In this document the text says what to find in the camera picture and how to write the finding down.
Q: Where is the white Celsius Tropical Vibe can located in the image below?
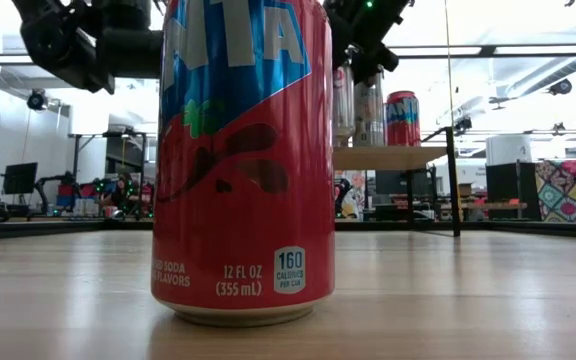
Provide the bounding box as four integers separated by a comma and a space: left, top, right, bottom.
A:
353, 74, 386, 148

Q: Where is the colourful patchwork quilt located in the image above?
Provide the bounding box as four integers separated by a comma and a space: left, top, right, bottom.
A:
535, 157, 576, 224

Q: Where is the floral patterned cloth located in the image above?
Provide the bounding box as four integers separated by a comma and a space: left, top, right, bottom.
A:
335, 169, 367, 221

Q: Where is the red Fanta can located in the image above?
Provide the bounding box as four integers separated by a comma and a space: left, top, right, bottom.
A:
384, 89, 422, 148
150, 0, 337, 329

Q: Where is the person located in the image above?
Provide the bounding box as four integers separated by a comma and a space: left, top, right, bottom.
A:
106, 174, 142, 219

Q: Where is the silver beverage can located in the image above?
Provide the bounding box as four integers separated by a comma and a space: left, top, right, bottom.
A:
332, 62, 356, 149

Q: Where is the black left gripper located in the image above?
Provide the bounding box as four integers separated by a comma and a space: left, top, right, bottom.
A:
325, 0, 413, 86

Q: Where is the wooden shelf black metal frame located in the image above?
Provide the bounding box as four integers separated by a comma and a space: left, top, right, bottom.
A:
332, 125, 463, 239

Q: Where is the yellow hanging cord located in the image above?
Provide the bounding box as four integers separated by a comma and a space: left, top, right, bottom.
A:
442, 0, 454, 130

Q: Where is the black ceiling camera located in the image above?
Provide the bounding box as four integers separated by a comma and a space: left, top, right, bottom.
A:
547, 78, 573, 96
26, 88, 49, 111

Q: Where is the white box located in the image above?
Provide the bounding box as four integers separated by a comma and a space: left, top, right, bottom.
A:
485, 134, 533, 166

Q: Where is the black aluminium table frame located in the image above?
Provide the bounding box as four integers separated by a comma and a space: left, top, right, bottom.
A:
0, 217, 576, 242

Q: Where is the black cabinet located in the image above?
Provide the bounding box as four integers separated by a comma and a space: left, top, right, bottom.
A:
485, 160, 542, 221

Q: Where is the black computer monitor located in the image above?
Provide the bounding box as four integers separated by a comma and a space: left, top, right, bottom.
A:
2, 162, 39, 196

